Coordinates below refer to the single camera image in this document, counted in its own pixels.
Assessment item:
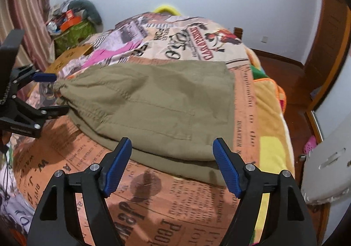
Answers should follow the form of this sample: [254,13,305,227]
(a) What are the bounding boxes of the wooden wardrobe with white door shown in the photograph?
[306,6,351,143]

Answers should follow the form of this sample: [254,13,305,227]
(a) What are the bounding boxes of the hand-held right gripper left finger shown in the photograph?
[26,137,132,246]

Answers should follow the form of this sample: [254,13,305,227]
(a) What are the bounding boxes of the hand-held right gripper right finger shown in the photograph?
[212,137,323,246]

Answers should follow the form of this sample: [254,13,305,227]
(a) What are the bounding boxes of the pink slipper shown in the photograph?
[303,136,317,155]

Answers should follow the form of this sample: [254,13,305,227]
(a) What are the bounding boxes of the grey plush pillow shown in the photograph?
[67,0,102,26]

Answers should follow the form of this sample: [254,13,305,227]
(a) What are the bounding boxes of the orange box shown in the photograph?
[59,16,83,31]

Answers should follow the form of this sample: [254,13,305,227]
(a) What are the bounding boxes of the striped red curtain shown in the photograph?
[0,0,57,71]

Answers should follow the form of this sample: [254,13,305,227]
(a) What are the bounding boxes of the green fabric storage box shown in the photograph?
[53,20,96,57]

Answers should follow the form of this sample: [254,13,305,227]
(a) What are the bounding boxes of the colourful patchwork blanket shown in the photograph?
[251,49,296,246]

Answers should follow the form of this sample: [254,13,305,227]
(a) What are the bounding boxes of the white plastic stool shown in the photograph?
[300,123,351,205]

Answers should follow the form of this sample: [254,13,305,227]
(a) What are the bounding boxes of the olive green pants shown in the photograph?
[52,61,236,187]

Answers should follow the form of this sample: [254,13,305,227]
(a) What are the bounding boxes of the newspaper printed blanket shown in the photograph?
[0,12,288,246]

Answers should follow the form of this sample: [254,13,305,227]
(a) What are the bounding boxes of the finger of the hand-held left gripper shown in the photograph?
[12,97,70,126]
[9,64,57,98]

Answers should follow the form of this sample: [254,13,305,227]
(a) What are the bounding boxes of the white printed cloth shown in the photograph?
[0,136,31,246]

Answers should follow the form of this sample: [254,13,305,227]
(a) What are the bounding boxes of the pink cloth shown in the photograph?
[82,42,143,67]

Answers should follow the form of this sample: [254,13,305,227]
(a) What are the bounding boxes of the brown wooden door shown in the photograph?
[304,0,346,83]

